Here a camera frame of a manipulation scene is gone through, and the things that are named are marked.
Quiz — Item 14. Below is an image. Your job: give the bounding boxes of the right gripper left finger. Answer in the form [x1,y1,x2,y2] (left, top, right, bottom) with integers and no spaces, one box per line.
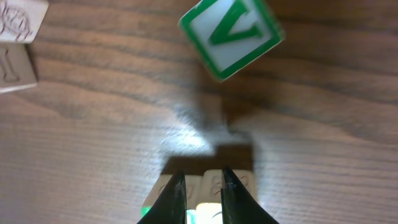
[137,171,187,224]

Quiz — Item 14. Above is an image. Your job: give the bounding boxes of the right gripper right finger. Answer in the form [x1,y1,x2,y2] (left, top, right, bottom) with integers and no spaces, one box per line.
[221,167,279,224]

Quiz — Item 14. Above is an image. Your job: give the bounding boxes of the yellow O block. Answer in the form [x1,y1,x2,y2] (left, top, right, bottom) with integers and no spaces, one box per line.
[195,169,257,224]

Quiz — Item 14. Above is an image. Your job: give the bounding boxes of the green R block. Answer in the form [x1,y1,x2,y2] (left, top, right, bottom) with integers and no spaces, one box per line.
[141,174,201,224]

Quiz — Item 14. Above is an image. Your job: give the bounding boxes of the green V block centre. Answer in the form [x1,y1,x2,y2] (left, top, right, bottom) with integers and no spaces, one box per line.
[178,0,285,81]

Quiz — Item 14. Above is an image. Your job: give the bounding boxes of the red E block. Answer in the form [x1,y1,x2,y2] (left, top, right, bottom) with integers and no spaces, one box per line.
[1,43,38,93]

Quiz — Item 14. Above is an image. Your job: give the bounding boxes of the yellow C block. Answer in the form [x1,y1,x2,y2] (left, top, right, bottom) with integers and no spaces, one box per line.
[1,0,49,44]

